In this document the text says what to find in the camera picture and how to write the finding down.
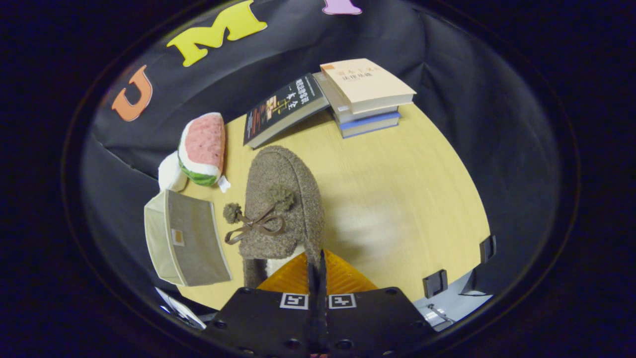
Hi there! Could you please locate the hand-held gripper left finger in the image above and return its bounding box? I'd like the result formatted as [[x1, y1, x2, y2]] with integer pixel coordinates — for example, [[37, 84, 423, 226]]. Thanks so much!
[[206, 254, 318, 357]]

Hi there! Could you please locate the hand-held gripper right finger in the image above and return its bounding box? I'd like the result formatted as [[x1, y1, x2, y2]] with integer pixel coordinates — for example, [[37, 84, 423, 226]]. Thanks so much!
[[318, 250, 438, 357]]

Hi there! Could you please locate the grey fabric storage box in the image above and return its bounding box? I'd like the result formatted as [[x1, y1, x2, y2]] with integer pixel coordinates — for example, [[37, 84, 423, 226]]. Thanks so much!
[[144, 189, 233, 287]]

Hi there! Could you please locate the black table clamp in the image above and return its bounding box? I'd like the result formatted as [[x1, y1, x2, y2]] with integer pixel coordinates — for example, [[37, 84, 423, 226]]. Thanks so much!
[[422, 269, 449, 299], [479, 235, 496, 263]]

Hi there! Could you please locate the white paper sheet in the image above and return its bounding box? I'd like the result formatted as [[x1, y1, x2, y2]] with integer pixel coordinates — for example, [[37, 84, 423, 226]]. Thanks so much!
[[154, 287, 207, 330]]

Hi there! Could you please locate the white plush toy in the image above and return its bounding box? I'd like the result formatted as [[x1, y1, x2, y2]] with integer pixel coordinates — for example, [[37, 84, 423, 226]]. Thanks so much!
[[158, 151, 188, 193]]

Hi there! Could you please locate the watermelon slice plush toy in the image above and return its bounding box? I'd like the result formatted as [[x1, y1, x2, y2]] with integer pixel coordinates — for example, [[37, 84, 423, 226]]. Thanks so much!
[[177, 112, 232, 193]]

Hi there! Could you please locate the blue cover book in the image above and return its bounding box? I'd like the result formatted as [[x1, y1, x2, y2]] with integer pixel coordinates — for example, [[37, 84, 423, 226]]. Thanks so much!
[[338, 112, 401, 139]]

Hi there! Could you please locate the black backdrop cloth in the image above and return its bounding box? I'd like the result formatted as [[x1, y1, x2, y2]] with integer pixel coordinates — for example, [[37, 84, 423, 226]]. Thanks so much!
[[82, 0, 562, 319]]

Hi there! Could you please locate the black cover book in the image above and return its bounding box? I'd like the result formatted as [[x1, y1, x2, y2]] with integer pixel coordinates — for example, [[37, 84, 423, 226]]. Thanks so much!
[[243, 73, 331, 150]]

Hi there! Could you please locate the grey cover book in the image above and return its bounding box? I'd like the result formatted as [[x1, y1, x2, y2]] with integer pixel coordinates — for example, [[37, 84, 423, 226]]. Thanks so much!
[[313, 72, 400, 125]]

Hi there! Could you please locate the beige cover book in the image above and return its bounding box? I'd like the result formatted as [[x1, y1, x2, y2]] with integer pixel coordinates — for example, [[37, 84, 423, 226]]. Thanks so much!
[[320, 59, 417, 115]]

